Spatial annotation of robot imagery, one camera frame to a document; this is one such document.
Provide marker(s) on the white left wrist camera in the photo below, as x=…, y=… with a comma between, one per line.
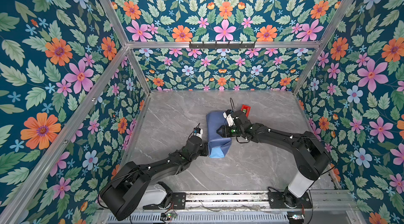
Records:
x=198, y=132

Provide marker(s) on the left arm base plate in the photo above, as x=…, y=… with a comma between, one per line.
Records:
x=176, y=200

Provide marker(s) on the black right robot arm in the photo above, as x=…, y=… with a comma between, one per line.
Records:
x=310, y=155

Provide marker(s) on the light blue wrapping paper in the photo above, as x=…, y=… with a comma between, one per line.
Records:
x=218, y=146

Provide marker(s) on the black hook rail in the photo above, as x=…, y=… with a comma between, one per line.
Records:
x=221, y=45

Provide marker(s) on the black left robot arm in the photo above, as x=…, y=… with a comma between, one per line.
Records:
x=141, y=185

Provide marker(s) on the white cable duct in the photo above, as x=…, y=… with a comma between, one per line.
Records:
x=202, y=218

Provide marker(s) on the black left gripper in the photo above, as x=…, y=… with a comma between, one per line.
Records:
x=204, y=146

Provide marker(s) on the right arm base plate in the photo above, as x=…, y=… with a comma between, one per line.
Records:
x=280, y=200

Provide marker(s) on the aluminium mounting rail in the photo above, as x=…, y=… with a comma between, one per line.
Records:
x=257, y=200

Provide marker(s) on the red tape dispenser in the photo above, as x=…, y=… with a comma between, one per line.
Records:
x=246, y=110

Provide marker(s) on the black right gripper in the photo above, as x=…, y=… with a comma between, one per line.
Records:
x=224, y=131

